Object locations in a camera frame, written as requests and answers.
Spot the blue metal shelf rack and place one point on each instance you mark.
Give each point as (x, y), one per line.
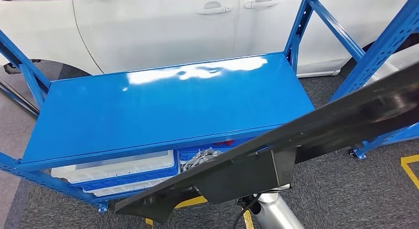
(131, 122)

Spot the white car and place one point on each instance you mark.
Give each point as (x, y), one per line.
(147, 31)

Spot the blue shelf rack on castors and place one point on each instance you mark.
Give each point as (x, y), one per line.
(376, 144)

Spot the red item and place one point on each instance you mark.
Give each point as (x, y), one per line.
(224, 143)

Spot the black plastic frame part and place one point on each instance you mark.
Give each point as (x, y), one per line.
(327, 129)

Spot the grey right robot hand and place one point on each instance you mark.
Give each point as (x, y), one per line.
(203, 155)

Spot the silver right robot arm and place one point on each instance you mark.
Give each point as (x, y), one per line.
(275, 211)

